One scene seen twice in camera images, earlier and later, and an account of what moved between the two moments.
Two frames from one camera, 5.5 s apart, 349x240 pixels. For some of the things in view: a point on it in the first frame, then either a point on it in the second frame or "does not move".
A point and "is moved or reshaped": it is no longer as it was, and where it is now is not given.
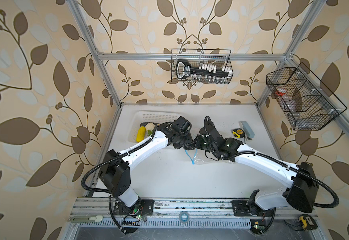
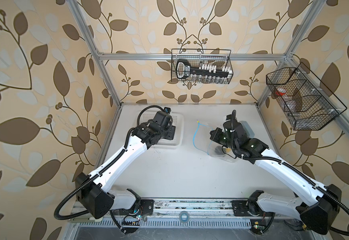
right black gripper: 197,139 → 215,136
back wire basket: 201,66 does not move
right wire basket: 308,104 does not move
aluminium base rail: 100,212 does not move
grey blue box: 247,130 does not move
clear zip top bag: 196,155 is moved or reshaped
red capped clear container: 281,92 does not move
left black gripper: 189,141 → 171,132
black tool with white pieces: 184,71 does not move
